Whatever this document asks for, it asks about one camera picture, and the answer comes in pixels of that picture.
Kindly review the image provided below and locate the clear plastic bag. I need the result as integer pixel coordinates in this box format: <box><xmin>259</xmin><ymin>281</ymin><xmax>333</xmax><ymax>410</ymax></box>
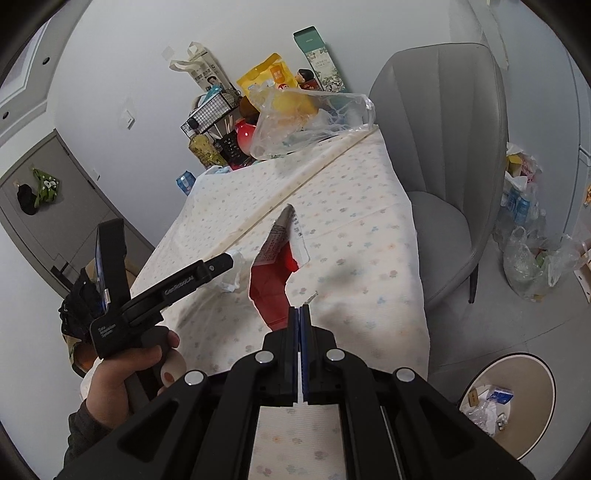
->
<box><xmin>249</xmin><ymin>88</ymin><xmax>376</xmax><ymax>160</ymax></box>

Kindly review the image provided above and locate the white tote bag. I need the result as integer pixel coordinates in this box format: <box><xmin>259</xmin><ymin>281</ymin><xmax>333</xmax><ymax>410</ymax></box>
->
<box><xmin>168</xmin><ymin>41</ymin><xmax>232</xmax><ymax>95</ymax></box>

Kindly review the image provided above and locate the black wire basket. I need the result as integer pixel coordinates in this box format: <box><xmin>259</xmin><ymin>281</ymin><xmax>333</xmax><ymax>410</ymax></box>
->
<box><xmin>180</xmin><ymin>90</ymin><xmax>243</xmax><ymax>137</ymax></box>

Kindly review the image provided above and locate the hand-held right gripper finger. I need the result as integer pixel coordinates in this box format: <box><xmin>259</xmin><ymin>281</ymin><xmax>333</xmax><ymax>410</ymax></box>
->
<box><xmin>300</xmin><ymin>305</ymin><xmax>536</xmax><ymax>480</ymax></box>
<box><xmin>55</xmin><ymin>306</ymin><xmax>300</xmax><ymax>480</ymax></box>

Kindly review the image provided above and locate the black cloth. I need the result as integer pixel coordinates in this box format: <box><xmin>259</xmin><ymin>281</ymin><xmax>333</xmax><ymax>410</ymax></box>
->
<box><xmin>60</xmin><ymin>268</ymin><xmax>105</xmax><ymax>342</ymax></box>

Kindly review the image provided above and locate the person's left forearm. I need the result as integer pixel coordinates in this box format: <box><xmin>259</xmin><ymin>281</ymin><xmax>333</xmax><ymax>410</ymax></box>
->
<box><xmin>65</xmin><ymin>399</ymin><xmax>134</xmax><ymax>467</ymax></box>

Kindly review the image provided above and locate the green hanging toy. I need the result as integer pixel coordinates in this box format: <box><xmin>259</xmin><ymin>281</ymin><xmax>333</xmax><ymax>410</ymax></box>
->
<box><xmin>31</xmin><ymin>167</ymin><xmax>61</xmax><ymax>208</ymax></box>

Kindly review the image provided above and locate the red box with figure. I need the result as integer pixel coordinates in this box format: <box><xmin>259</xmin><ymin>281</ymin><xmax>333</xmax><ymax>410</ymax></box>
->
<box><xmin>295</xmin><ymin>68</ymin><xmax>324</xmax><ymax>92</ymax></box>

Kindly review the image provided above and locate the dotted cream tablecloth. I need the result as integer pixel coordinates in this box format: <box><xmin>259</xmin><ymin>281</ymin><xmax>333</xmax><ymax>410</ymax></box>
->
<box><xmin>83</xmin><ymin>124</ymin><xmax>431</xmax><ymax>480</ymax></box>

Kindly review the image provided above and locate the round beige trash bin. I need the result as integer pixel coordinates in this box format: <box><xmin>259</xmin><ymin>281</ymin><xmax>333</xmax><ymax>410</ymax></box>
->
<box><xmin>457</xmin><ymin>353</ymin><xmax>557</xmax><ymax>462</ymax></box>

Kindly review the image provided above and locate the tall green floral box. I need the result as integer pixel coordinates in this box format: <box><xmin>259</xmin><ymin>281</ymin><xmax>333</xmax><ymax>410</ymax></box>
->
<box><xmin>293</xmin><ymin>28</ymin><xmax>347</xmax><ymax>93</ymax></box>

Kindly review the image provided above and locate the crushed clear plastic bottle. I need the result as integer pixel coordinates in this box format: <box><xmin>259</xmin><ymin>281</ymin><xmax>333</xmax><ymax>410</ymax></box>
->
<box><xmin>466</xmin><ymin>401</ymin><xmax>498</xmax><ymax>435</ymax></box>

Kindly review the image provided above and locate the grey door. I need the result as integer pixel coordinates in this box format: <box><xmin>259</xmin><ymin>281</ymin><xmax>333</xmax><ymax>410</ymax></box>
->
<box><xmin>0</xmin><ymin>129</ymin><xmax>155</xmax><ymax>298</ymax></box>

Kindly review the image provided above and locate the black patterned box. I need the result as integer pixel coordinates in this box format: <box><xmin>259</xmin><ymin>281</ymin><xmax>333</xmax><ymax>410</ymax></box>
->
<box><xmin>217</xmin><ymin>131</ymin><xmax>250</xmax><ymax>169</ymax></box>

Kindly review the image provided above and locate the water bottle pack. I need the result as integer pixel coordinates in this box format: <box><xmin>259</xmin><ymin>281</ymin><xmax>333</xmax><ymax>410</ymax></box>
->
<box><xmin>501</xmin><ymin>185</ymin><xmax>548</xmax><ymax>243</ymax></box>

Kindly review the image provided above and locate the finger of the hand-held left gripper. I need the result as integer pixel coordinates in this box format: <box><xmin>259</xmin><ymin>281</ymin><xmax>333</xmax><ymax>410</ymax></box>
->
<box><xmin>95</xmin><ymin>219</ymin><xmax>133</xmax><ymax>319</ymax></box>
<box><xmin>199</xmin><ymin>253</ymin><xmax>235</xmax><ymax>278</ymax></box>

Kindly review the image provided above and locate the clear bag with bottles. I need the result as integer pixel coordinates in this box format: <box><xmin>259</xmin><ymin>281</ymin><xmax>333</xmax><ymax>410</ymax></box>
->
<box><xmin>502</xmin><ymin>226</ymin><xmax>587</xmax><ymax>303</ymax></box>

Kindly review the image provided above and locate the person's left hand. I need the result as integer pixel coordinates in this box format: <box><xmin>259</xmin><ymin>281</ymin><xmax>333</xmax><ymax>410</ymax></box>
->
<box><xmin>83</xmin><ymin>330</ymin><xmax>188</xmax><ymax>428</ymax></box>

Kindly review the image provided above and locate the yellow snack bag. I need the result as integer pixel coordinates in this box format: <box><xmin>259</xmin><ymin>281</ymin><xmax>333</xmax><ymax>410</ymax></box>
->
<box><xmin>236</xmin><ymin>53</ymin><xmax>319</xmax><ymax>116</ymax></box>

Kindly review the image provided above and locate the oil bottle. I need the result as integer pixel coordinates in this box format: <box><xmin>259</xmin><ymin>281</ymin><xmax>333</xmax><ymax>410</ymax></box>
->
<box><xmin>187</xmin><ymin>131</ymin><xmax>229</xmax><ymax>168</ymax></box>

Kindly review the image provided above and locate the red and white wrapper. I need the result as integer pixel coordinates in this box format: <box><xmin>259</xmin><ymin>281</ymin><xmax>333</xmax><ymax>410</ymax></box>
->
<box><xmin>248</xmin><ymin>203</ymin><xmax>319</xmax><ymax>330</ymax></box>

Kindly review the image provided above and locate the grey upholstered chair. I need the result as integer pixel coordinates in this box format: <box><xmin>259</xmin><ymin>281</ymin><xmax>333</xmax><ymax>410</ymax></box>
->
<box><xmin>368</xmin><ymin>42</ymin><xmax>511</xmax><ymax>305</ymax></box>

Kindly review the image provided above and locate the red apple-shaped jar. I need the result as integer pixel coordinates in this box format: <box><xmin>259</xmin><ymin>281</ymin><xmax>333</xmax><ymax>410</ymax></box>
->
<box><xmin>235</xmin><ymin>121</ymin><xmax>259</xmax><ymax>158</ymax></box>

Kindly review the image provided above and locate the black hanging pouch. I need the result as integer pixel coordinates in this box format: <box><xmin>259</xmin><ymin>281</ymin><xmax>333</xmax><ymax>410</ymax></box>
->
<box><xmin>16</xmin><ymin>184</ymin><xmax>40</xmax><ymax>215</ymax></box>

